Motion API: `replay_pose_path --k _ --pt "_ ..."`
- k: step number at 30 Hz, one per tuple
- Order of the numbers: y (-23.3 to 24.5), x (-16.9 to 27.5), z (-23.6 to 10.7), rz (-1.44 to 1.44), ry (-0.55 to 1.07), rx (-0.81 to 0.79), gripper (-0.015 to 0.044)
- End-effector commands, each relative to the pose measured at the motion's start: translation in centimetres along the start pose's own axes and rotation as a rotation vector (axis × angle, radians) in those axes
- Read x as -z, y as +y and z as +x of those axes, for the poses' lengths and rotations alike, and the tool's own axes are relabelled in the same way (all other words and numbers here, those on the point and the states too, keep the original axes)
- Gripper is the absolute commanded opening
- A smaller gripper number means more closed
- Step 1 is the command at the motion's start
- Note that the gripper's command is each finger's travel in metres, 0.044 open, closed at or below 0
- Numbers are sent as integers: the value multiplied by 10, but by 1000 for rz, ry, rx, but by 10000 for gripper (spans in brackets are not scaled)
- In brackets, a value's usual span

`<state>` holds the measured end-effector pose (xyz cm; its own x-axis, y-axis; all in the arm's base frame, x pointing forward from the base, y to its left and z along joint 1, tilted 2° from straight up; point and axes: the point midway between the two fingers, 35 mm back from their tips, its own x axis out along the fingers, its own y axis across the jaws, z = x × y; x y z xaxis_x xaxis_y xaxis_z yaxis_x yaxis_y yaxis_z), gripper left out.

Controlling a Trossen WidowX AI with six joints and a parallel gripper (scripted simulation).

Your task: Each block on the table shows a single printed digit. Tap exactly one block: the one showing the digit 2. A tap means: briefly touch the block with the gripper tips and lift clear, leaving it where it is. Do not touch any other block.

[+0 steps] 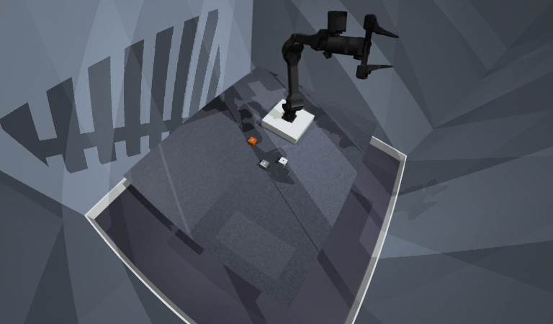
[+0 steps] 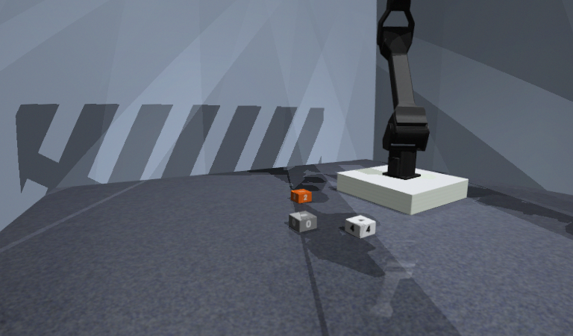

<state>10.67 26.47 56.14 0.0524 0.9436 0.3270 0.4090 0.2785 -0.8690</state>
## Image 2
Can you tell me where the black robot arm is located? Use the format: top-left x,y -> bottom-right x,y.
377,0 -> 430,180

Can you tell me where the orange block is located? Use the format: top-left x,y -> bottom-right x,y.
291,189 -> 312,204

